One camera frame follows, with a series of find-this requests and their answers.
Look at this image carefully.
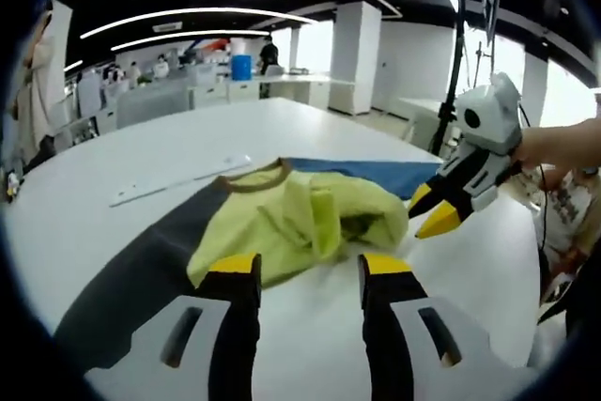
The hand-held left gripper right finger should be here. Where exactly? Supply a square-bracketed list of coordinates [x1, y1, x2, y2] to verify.
[357, 253, 539, 401]

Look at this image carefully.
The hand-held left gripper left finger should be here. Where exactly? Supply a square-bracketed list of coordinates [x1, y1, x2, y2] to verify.
[84, 252, 263, 401]

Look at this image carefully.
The yellow blue grey garment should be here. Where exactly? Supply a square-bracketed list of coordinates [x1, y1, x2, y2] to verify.
[52, 156, 446, 372]

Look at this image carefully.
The person's right hand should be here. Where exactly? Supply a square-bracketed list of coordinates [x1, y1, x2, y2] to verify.
[512, 124, 572, 172]

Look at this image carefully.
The black tripod stand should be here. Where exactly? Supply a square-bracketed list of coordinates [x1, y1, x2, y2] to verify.
[429, 0, 501, 158]

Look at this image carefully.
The blue bin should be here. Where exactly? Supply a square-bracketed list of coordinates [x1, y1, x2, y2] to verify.
[231, 54, 254, 81]

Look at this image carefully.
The white desk partition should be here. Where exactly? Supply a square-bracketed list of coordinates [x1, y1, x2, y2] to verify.
[116, 84, 192, 130]

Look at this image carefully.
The black yellow device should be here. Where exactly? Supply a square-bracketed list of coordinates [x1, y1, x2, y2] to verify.
[4, 170, 23, 199]

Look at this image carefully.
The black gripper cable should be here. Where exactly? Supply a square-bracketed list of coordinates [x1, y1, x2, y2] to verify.
[516, 104, 551, 254]

